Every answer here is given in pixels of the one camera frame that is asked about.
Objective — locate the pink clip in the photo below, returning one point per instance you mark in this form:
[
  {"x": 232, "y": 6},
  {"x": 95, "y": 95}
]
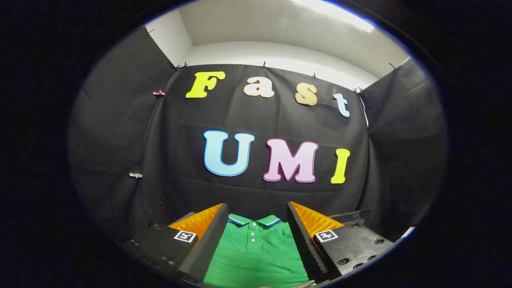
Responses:
[{"x": 158, "y": 92}]

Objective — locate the green polo shirt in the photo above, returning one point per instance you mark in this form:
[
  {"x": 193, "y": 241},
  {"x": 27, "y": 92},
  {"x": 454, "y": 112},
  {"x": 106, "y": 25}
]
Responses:
[{"x": 256, "y": 260}]

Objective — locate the silver clip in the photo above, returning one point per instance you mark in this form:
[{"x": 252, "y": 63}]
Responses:
[{"x": 136, "y": 175}]

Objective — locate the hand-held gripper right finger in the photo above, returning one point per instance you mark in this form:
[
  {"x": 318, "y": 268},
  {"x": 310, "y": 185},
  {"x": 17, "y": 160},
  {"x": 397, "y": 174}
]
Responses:
[{"x": 300, "y": 236}]

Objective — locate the dark glass washing machine lid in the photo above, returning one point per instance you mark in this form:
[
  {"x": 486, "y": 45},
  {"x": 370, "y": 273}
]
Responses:
[{"x": 352, "y": 216}]

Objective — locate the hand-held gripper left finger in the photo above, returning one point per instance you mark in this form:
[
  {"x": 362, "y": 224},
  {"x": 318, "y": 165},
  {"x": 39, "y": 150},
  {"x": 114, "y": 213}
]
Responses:
[{"x": 214, "y": 236}]

